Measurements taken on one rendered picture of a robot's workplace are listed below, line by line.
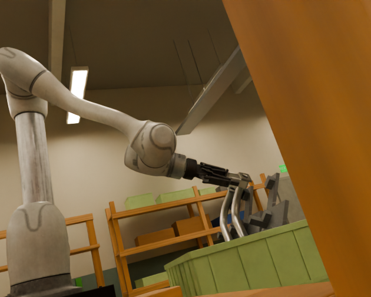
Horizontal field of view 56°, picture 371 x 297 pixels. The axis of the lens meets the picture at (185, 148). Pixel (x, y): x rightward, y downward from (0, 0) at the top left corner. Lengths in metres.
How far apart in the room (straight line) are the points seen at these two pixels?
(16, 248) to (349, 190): 0.94
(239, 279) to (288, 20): 0.76
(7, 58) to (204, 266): 0.93
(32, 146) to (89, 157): 5.16
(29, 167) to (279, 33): 1.17
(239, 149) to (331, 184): 7.37
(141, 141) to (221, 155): 6.29
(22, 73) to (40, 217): 0.51
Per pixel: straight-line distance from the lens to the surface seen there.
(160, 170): 1.17
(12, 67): 1.33
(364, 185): 0.20
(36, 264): 1.02
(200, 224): 6.05
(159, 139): 1.00
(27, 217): 1.06
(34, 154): 1.34
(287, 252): 0.97
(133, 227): 6.25
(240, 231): 1.20
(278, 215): 1.06
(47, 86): 1.28
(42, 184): 1.31
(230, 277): 0.92
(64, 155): 6.48
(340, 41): 0.20
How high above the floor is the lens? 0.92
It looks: 18 degrees up
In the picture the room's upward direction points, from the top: 16 degrees counter-clockwise
